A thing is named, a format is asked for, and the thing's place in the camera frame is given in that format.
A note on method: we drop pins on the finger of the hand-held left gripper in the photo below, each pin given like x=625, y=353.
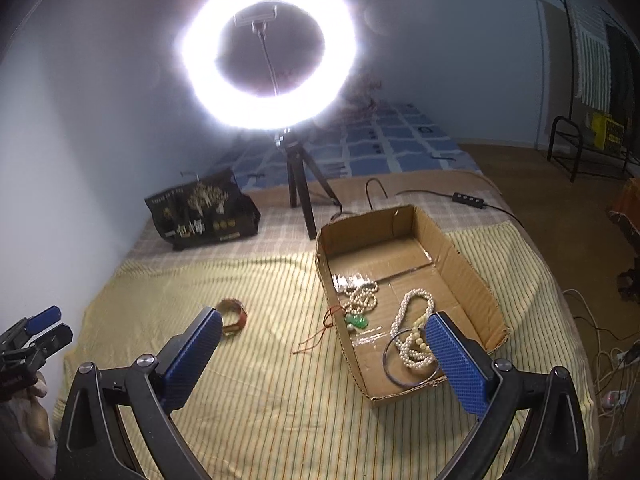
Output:
x=55, y=342
x=45, y=317

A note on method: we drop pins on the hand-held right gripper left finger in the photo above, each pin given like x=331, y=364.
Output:
x=185, y=375

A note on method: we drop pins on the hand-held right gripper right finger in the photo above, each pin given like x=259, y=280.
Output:
x=457, y=360

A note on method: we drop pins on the thin blue bangle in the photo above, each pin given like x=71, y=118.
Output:
x=386, y=360

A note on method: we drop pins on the gold and red bangle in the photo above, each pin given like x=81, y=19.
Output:
x=240, y=317

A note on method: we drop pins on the cardboard box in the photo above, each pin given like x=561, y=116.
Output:
x=460, y=280

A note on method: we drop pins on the person's left hand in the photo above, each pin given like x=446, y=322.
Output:
x=35, y=410

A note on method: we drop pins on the yellow striped cloth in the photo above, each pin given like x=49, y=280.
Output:
x=275, y=410

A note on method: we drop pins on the black printed bag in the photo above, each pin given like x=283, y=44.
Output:
x=200, y=215

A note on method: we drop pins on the white power strip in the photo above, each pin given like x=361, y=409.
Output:
x=630, y=352
x=614, y=397

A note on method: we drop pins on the beige checked bedsheet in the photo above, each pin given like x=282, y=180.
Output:
x=280, y=230

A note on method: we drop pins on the black stand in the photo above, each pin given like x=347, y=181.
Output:
x=631, y=285

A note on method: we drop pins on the black tripod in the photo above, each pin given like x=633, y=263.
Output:
x=305, y=200

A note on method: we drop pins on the blue patchwork blanket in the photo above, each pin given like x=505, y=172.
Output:
x=400, y=145

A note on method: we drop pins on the black clothes rack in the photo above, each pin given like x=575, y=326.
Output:
x=550, y=140

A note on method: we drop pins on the yellow crate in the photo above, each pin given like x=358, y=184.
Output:
x=607, y=132

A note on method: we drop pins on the dried branch bundle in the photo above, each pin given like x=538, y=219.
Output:
x=365, y=92

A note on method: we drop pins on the striped white towel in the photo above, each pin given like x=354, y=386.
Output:
x=592, y=60

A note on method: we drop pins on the dark hanging clothes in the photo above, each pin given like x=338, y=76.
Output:
x=625, y=75

